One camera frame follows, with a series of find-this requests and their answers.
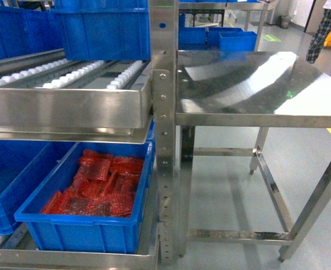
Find steel shelf rack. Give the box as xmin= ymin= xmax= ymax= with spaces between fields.
xmin=0 ymin=1 xmax=184 ymax=269
xmin=178 ymin=0 xmax=278 ymax=53

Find blue bin with red bags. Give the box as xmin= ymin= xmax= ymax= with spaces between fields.
xmin=14 ymin=140 xmax=155 ymax=254

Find blue bin upper shelf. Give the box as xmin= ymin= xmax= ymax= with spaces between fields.
xmin=53 ymin=0 xmax=151 ymax=61

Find rear steel shelf rack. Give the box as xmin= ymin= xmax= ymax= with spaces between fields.
xmin=178 ymin=0 xmax=278 ymax=53

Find empty blue plastic bin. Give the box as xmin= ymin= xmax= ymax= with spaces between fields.
xmin=0 ymin=140 xmax=74 ymax=235

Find small steel side table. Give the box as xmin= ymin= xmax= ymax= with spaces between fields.
xmin=175 ymin=50 xmax=331 ymax=261

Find red bubble wrap bags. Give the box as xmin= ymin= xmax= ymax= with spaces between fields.
xmin=40 ymin=149 xmax=144 ymax=218

